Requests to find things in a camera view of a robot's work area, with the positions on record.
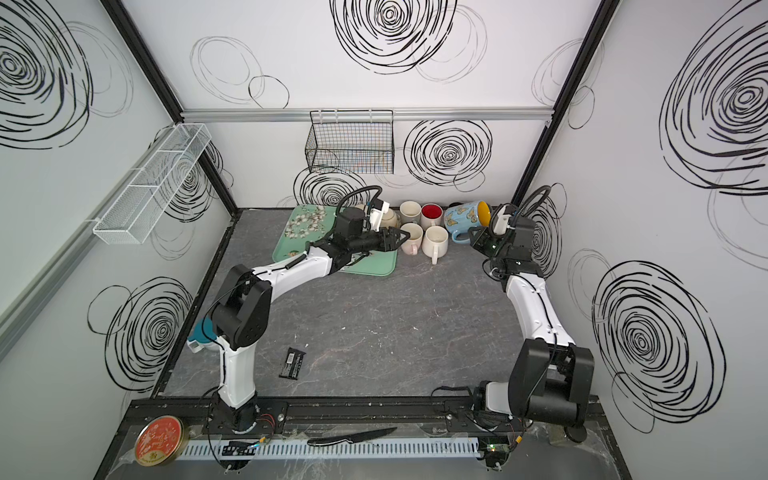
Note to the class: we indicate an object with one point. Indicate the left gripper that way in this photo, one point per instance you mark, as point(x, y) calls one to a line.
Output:
point(388, 245)

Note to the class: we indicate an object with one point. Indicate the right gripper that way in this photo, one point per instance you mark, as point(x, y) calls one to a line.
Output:
point(480, 235)

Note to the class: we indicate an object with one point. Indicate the orange cream mug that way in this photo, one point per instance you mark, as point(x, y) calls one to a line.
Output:
point(390, 219)

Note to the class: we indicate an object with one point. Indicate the green floral tray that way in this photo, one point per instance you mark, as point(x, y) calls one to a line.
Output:
point(311, 222)

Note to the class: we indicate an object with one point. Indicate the blue mug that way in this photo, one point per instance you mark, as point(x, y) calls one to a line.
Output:
point(459, 219)

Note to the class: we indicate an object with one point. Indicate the pink mug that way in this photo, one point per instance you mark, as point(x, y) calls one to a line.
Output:
point(413, 244)

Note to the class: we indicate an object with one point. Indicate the cream white mug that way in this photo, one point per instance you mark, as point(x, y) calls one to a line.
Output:
point(431, 215)

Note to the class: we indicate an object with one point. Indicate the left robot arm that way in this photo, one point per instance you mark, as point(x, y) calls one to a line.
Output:
point(240, 314)

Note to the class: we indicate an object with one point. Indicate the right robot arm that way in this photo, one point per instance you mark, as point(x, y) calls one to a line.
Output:
point(551, 379)

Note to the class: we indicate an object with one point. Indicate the teal white cup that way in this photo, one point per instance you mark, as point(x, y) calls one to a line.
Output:
point(202, 337)

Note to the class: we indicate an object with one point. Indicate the black knife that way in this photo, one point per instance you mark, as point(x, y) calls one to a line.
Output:
point(351, 438)

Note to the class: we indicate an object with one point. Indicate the white mesh shelf basket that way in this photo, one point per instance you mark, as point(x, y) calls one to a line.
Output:
point(168, 183)

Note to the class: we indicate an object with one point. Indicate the red round tin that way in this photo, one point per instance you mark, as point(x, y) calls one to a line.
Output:
point(160, 441)

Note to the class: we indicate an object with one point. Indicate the black wire basket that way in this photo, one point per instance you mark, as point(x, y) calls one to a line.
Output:
point(356, 140)

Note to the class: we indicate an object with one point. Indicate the white slotted cable duct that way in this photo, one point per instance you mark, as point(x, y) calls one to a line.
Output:
point(384, 448)

